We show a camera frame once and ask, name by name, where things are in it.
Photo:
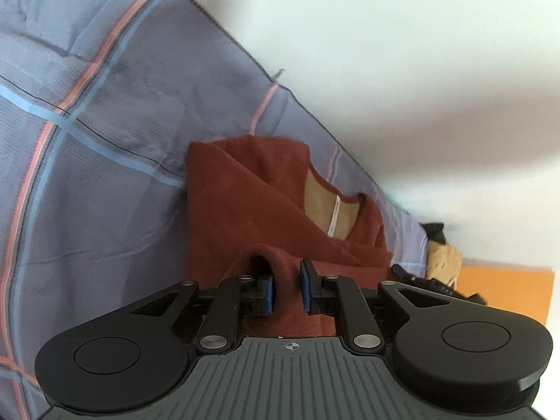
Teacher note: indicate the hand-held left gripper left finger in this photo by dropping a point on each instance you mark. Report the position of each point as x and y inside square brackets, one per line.
[267, 294]

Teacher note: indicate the dark red long-sleeve sweater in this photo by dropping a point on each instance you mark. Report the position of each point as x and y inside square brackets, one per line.
[245, 210]

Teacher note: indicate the blue plaid bed sheet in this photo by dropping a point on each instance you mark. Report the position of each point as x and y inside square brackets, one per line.
[109, 162]

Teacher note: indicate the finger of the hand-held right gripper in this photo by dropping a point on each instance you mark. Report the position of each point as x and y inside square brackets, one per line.
[431, 284]

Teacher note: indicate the orange panel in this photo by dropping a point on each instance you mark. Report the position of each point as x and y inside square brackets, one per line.
[507, 293]

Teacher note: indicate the tan cloth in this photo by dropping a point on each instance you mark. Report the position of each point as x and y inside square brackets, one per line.
[444, 262]

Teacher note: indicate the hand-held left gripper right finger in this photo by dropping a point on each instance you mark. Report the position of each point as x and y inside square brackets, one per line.
[307, 291]

